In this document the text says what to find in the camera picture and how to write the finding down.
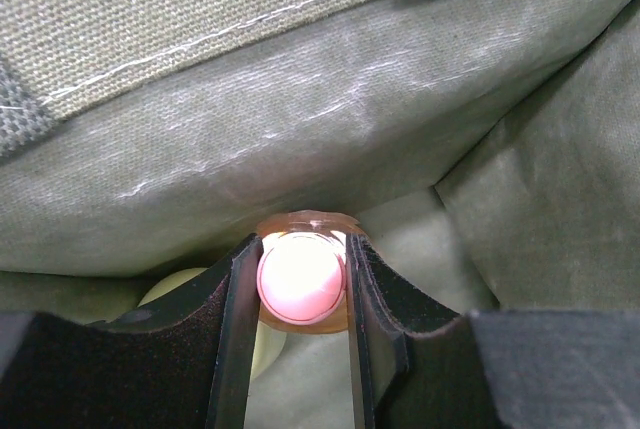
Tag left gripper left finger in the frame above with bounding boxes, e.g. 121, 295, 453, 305
1, 235, 263, 428

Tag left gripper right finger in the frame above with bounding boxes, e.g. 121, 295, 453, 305
346, 234, 639, 428

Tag green lotion pump bottle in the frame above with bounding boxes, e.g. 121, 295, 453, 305
138, 267, 287, 382

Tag orange bottle pink cap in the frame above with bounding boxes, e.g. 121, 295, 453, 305
256, 210, 363, 335

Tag green canvas bag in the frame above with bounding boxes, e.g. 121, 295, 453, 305
1, 0, 639, 428

